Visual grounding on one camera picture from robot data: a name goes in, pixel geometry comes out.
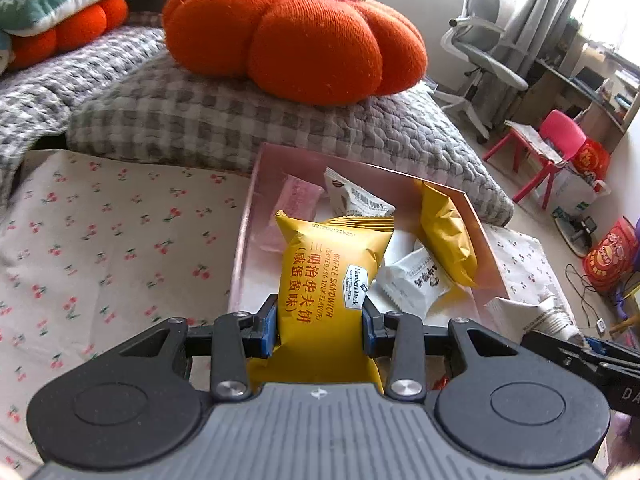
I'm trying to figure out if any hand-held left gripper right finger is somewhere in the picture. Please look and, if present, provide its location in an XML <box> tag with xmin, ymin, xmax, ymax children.
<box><xmin>361</xmin><ymin>296</ymin><xmax>522</xmax><ymax>400</ymax></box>

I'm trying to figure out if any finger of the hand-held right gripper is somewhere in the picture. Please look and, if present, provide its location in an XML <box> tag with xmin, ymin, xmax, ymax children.
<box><xmin>520</xmin><ymin>329</ymin><xmax>608</xmax><ymax>367</ymax></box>
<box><xmin>584</xmin><ymin>337</ymin><xmax>640</xmax><ymax>362</ymax></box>

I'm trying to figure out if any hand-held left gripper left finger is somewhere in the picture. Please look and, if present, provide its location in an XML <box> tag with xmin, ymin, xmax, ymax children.
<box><xmin>119</xmin><ymin>294</ymin><xmax>279</xmax><ymax>402</ymax></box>

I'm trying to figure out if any white black print snack packet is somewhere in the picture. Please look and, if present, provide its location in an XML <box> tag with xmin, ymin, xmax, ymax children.
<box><xmin>374</xmin><ymin>246</ymin><xmax>455</xmax><ymax>320</ymax></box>

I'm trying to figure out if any yellow snack packet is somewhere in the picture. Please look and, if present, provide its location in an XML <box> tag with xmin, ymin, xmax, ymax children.
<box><xmin>416</xmin><ymin>181</ymin><xmax>479</xmax><ymax>289</ymax></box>
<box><xmin>274</xmin><ymin>210</ymin><xmax>396</xmax><ymax>396</ymax></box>

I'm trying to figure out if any pink cardboard box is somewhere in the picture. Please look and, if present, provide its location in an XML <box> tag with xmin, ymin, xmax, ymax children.
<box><xmin>227</xmin><ymin>141</ymin><xmax>512</xmax><ymax>331</ymax></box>

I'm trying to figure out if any pink snack packet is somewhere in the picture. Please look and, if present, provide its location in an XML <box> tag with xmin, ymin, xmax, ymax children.
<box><xmin>257</xmin><ymin>175</ymin><xmax>325</xmax><ymax>253</ymax></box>

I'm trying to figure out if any white brown snack packet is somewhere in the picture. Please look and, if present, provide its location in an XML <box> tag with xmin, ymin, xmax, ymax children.
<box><xmin>322</xmin><ymin>166</ymin><xmax>397</xmax><ymax>218</ymax></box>

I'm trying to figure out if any large red printed bag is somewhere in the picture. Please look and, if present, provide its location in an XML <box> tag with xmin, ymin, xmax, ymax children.
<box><xmin>582</xmin><ymin>217</ymin><xmax>638</xmax><ymax>293</ymax></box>

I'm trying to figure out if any black device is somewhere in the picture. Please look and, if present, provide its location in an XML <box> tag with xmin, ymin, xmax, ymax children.
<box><xmin>555</xmin><ymin>210</ymin><xmax>601</xmax><ymax>256</ymax></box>

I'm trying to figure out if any white shopping bag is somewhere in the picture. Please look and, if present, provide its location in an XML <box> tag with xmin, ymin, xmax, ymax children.
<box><xmin>550</xmin><ymin>165</ymin><xmax>611</xmax><ymax>218</ymax></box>

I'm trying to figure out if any cherry print bed sheet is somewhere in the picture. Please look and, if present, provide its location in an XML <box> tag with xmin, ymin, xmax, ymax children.
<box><xmin>0</xmin><ymin>149</ymin><xmax>591</xmax><ymax>480</ymax></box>

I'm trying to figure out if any red gift bag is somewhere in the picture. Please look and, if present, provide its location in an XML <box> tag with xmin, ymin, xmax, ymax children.
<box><xmin>572</xmin><ymin>140</ymin><xmax>612</xmax><ymax>183</ymax></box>

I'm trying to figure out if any paper on chair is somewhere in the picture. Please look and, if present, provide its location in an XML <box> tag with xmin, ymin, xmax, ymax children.
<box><xmin>505</xmin><ymin>120</ymin><xmax>571</xmax><ymax>163</ymax></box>

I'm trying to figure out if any pink child chair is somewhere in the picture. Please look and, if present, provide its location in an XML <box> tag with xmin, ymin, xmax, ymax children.
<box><xmin>482</xmin><ymin>110</ymin><xmax>588</xmax><ymax>211</ymax></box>

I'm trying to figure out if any grey checked pillow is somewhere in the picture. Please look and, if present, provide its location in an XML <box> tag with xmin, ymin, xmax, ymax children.
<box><xmin>65</xmin><ymin>52</ymin><xmax>516</xmax><ymax>226</ymax></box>

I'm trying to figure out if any wooden desk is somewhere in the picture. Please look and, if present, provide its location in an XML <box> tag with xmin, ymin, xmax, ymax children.
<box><xmin>520</xmin><ymin>30</ymin><xmax>640</xmax><ymax>136</ymax></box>

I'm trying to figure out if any orange pumpkin cushion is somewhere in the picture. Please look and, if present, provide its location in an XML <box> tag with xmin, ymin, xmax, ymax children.
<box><xmin>162</xmin><ymin>0</ymin><xmax>429</xmax><ymax>107</ymax></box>

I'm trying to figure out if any grey office chair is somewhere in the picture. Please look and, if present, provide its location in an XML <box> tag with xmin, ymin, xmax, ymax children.
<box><xmin>432</xmin><ymin>0</ymin><xmax>531</xmax><ymax>143</ymax></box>

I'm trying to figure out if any grey checked blanket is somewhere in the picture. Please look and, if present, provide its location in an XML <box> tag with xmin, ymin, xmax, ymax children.
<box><xmin>0</xmin><ymin>25</ymin><xmax>166</xmax><ymax>201</ymax></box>

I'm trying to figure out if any grey curtain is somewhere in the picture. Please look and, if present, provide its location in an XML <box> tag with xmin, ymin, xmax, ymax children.
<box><xmin>500</xmin><ymin>0</ymin><xmax>601</xmax><ymax>91</ymax></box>

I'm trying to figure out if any small orange lobed cushion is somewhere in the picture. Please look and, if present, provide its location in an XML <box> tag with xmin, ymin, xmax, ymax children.
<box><xmin>7</xmin><ymin>0</ymin><xmax>130</xmax><ymax>71</ymax></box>

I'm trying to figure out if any black cable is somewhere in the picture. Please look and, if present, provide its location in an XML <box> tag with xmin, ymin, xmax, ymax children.
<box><xmin>565</xmin><ymin>262</ymin><xmax>616</xmax><ymax>333</ymax></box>

